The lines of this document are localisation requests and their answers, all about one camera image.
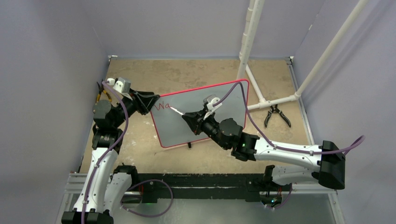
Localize black handled pliers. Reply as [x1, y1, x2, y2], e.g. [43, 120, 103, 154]
[264, 104, 292, 129]

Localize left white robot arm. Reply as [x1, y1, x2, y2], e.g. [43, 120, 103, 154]
[61, 89, 160, 224]

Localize aluminium frame rail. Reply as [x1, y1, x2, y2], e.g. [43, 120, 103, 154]
[56, 171, 344, 224]

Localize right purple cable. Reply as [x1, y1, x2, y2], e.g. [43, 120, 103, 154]
[212, 82, 366, 211]

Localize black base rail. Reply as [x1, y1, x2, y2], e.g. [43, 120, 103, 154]
[133, 173, 280, 203]

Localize yellow handled pliers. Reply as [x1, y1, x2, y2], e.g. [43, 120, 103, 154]
[96, 82, 112, 103]

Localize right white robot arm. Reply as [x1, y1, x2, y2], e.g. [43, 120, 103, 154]
[182, 112, 346, 190]

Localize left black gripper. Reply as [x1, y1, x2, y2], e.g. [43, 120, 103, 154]
[112, 88, 159, 128]

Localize pink framed whiteboard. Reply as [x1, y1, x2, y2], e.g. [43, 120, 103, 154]
[150, 80, 246, 148]

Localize white pvc pipe frame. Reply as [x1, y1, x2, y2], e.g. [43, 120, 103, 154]
[236, 0, 370, 111]

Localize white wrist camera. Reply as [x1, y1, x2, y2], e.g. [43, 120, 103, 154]
[203, 95, 222, 120]
[106, 77, 132, 100]

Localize white red marker pen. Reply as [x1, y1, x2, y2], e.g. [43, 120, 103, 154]
[170, 106, 183, 116]

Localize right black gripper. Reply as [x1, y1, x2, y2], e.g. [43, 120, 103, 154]
[184, 107, 229, 150]

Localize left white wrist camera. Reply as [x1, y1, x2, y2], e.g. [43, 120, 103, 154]
[106, 77, 132, 100]

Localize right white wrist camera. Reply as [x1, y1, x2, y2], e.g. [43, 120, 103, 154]
[203, 95, 222, 120]

